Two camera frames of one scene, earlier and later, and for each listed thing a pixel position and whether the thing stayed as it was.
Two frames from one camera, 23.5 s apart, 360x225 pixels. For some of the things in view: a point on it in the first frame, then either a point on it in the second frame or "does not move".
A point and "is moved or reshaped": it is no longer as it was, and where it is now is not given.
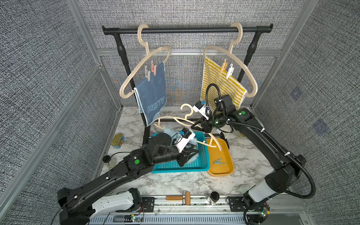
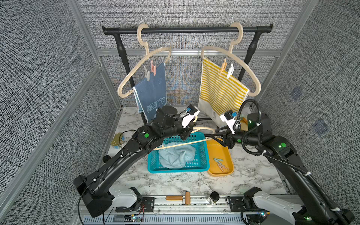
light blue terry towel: (174, 134) is moved or reshaped
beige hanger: (211, 145) is moved or reshaped
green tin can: (117, 138) does not move
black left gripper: (183, 156) -> (186, 131)
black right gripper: (205, 123) -> (229, 138)
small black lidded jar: (214, 196) does not move
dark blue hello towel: (151, 93) does not move
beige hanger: (149, 53) does not move
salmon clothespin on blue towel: (153, 68) does not move
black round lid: (106, 159) does not move
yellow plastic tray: (221, 162) does not move
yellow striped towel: (215, 85) does not move
